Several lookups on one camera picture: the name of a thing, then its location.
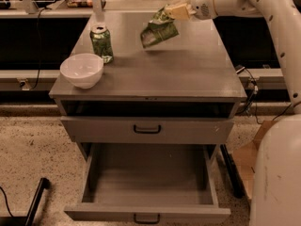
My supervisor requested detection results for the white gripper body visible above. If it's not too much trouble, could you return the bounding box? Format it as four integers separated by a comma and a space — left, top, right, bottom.
190, 0, 217, 20

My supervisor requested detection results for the green jalapeno chip bag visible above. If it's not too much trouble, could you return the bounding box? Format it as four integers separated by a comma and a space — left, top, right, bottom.
140, 8, 179, 48

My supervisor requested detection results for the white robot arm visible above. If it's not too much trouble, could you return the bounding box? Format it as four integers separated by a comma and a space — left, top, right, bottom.
165, 0, 301, 226

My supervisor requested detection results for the grey drawer cabinet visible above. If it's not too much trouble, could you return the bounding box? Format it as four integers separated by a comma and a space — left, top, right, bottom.
48, 10, 248, 162

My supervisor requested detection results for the closed grey top drawer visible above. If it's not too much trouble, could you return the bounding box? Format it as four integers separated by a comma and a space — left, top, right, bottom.
61, 116, 233, 144

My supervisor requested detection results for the open grey middle drawer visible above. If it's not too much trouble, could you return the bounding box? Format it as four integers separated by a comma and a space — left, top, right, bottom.
65, 144, 230, 225

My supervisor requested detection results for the green soda can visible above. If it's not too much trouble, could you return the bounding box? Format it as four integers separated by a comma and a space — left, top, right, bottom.
89, 24, 114, 64

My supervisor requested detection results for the white bowl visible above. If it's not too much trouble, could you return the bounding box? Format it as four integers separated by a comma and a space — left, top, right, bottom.
60, 53, 103, 89

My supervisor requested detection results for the cardboard box with snacks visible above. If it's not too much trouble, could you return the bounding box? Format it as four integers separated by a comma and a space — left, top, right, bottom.
232, 121, 277, 202

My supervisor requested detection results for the black bar beside cabinet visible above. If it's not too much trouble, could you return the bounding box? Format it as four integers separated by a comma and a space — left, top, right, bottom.
220, 144, 245, 198

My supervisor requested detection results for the black metal leg left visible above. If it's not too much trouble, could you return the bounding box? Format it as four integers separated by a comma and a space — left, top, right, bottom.
0, 178, 50, 226

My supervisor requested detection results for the black cables right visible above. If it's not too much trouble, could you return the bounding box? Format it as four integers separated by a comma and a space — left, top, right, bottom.
234, 64, 261, 125

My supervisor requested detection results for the black cable left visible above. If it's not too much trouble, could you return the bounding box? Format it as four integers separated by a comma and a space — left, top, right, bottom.
30, 7, 53, 91

